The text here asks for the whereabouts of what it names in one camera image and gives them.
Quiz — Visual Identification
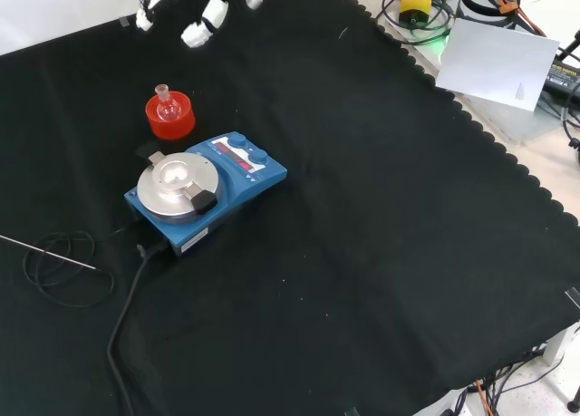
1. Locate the yellow stop button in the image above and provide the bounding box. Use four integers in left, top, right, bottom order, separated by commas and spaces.
400, 0, 435, 26

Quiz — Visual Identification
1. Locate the black bench cloth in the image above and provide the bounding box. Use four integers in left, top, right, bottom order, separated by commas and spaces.
0, 0, 580, 416

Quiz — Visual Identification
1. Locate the black power adapter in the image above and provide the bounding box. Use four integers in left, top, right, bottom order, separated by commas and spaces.
542, 57, 580, 96

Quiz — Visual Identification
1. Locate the black heater power cable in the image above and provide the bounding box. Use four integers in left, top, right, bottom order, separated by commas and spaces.
107, 241, 167, 416

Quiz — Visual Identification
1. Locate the clear round-bottom flask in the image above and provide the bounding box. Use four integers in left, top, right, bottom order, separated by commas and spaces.
155, 83, 182, 122

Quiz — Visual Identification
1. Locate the blue heater with steel plate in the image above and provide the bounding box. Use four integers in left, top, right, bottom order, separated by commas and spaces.
124, 131, 289, 259

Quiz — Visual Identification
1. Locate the pale board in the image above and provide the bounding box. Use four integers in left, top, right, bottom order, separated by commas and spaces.
434, 17, 561, 113

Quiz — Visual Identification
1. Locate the coiled black cable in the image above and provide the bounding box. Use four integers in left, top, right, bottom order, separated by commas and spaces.
382, 0, 457, 46

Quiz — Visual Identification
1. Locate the thin steel probe rod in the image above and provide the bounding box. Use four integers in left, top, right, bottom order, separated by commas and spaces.
0, 234, 97, 271

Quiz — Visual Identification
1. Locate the red flask stand ring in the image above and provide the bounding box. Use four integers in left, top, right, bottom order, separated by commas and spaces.
145, 91, 197, 141

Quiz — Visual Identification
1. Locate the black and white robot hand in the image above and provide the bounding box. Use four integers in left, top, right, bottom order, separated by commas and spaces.
135, 0, 266, 50

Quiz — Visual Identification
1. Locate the thin black probe wire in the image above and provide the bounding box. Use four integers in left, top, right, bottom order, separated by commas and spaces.
23, 231, 115, 309

